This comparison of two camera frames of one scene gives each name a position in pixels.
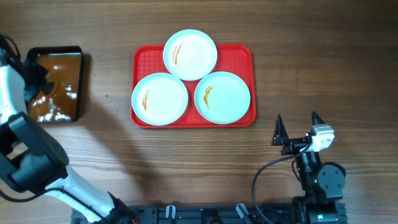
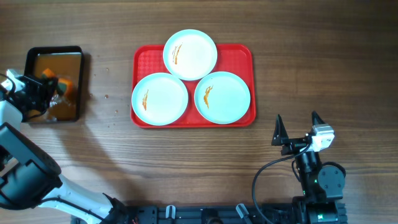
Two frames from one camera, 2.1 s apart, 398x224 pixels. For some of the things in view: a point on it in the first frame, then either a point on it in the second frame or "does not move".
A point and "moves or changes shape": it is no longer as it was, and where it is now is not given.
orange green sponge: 55,91 moves or changes shape
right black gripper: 280,137 does not move
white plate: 160,99 does not move
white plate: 189,55 does not move
